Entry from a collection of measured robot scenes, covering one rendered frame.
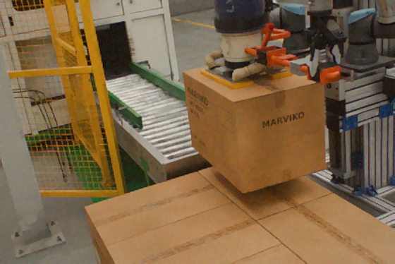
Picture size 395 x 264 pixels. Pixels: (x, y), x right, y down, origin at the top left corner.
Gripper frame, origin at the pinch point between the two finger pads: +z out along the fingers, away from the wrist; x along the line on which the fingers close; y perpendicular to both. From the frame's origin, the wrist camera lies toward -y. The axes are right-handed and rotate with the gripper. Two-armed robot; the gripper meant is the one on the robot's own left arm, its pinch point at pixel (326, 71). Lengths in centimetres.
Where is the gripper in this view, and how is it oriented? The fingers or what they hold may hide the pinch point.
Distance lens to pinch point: 177.9
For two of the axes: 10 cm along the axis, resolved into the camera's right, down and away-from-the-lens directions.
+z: 1.2, 9.2, 3.7
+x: -9.2, 2.5, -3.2
